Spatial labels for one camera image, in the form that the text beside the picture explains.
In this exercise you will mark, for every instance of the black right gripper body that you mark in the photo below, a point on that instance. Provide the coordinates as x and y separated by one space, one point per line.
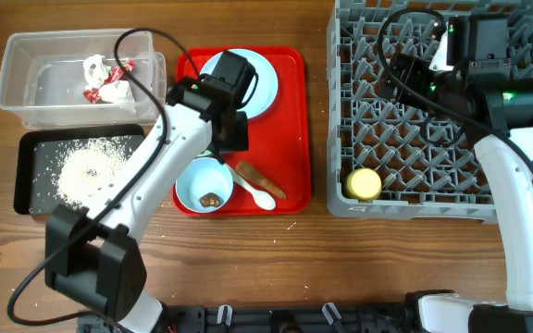
416 75

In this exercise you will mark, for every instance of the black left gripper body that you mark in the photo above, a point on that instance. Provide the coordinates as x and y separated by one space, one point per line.
236 137

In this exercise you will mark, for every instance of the brown carrot piece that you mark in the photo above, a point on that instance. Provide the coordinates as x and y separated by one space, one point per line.
249 172

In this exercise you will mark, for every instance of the light blue bowl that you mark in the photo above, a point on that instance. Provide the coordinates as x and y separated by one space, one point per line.
201 176

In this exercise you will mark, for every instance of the white plastic spoon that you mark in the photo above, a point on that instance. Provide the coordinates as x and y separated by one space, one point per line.
261 198

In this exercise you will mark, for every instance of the yellow plastic cup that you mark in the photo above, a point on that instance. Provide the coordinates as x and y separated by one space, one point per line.
363 184

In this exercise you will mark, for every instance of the red snack wrapper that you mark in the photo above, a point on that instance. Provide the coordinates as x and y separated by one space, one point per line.
118 71

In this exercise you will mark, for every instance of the white rice pile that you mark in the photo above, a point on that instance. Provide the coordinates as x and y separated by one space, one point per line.
86 165

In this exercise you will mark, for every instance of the white napkin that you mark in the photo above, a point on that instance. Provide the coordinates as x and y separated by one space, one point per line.
109 90

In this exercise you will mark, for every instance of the mint green bowl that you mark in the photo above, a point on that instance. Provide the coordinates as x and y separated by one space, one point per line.
205 153

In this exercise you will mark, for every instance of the brown food scrap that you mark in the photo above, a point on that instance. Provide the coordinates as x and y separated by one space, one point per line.
210 200

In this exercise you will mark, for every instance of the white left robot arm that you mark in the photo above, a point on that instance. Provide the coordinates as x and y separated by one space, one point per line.
92 255

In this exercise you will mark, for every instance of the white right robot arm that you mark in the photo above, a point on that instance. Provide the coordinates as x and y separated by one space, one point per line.
496 113

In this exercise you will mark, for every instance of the grey-blue dishwasher rack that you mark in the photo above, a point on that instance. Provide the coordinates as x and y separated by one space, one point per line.
426 168

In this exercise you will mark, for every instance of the light blue round plate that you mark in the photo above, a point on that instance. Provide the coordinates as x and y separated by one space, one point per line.
261 92

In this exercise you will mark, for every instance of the red plastic tray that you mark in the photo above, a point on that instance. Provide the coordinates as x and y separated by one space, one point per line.
278 143

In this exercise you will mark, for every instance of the black flat tray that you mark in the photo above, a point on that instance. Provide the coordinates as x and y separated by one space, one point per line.
38 151

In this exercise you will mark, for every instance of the clear plastic bin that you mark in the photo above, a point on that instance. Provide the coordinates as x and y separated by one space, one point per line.
42 81

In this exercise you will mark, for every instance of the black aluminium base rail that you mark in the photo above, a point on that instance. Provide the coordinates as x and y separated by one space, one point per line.
330 317

